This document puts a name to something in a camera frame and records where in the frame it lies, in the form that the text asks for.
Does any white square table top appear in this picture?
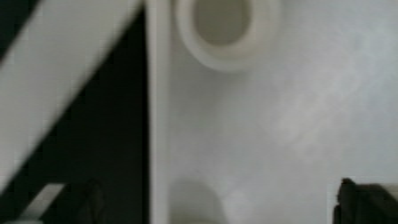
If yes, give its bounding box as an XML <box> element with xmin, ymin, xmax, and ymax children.
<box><xmin>146</xmin><ymin>0</ymin><xmax>398</xmax><ymax>224</ymax></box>

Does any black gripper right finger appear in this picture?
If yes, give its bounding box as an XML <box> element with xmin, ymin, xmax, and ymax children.
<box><xmin>332</xmin><ymin>178</ymin><xmax>398</xmax><ymax>224</ymax></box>

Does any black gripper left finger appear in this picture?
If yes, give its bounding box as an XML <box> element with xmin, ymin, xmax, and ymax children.
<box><xmin>41</xmin><ymin>177</ymin><xmax>110</xmax><ymax>224</ymax></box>

